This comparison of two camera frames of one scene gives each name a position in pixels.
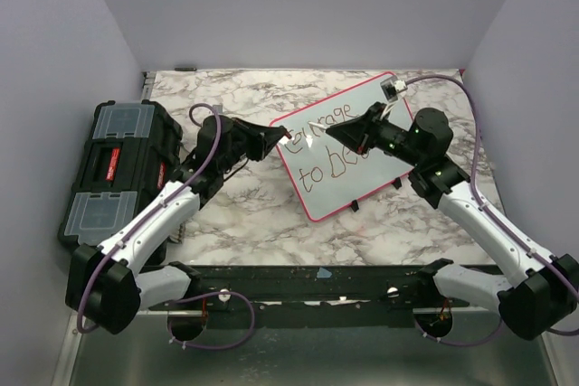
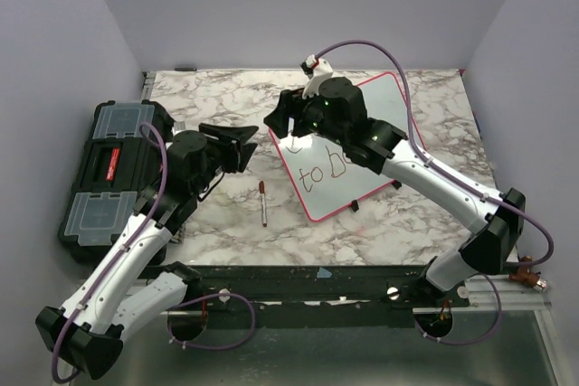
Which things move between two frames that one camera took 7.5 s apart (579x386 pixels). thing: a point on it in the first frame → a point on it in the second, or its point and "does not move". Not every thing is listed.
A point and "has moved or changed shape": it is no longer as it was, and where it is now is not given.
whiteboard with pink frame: x=329 y=175 does not move
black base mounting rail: x=310 y=296 does not move
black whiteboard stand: x=396 y=183 does not move
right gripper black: x=361 y=132 → x=289 y=103
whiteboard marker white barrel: x=320 y=126 has moved or changed shape
